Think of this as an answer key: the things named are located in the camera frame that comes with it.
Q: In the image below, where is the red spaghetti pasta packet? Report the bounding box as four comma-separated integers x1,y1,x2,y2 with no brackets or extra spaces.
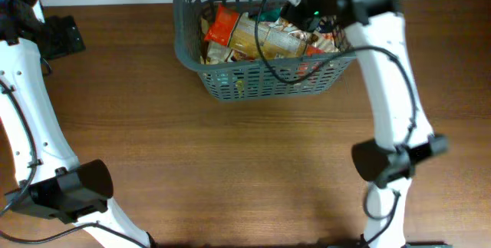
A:
212,5,324,62

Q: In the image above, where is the beige rice pouch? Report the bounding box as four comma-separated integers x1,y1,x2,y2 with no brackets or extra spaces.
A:
200,15,239,65

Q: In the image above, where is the green Nescafe coffee bag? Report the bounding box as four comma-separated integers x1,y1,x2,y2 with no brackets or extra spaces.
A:
250,8,282,22

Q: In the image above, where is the beige nut mix pouch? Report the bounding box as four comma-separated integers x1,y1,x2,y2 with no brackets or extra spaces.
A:
275,16,341,54

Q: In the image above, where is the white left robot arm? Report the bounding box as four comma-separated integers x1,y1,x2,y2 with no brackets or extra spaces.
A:
1,0,155,247

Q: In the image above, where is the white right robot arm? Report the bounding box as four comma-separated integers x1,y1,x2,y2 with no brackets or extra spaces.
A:
288,0,448,247

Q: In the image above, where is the grey plastic mesh basket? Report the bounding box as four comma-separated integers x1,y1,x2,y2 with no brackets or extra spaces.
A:
173,0,356,101

